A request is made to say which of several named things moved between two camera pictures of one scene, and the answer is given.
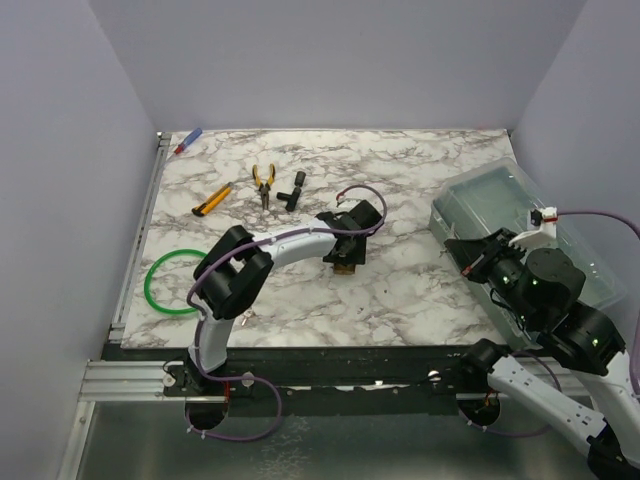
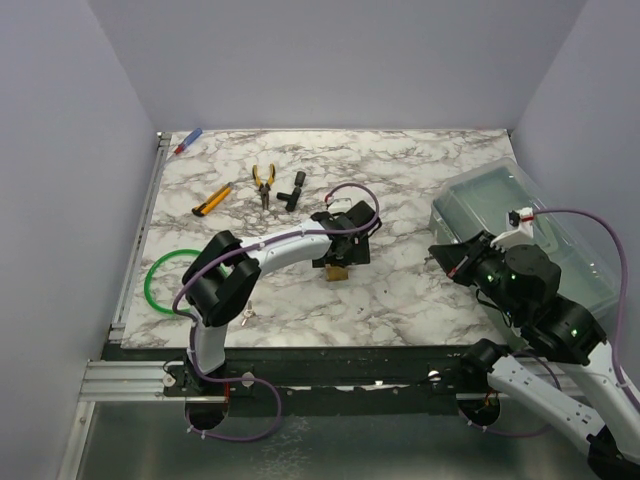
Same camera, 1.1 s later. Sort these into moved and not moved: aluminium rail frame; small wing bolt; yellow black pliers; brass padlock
Moved: brass padlock
Not moved: aluminium rail frame; small wing bolt; yellow black pliers
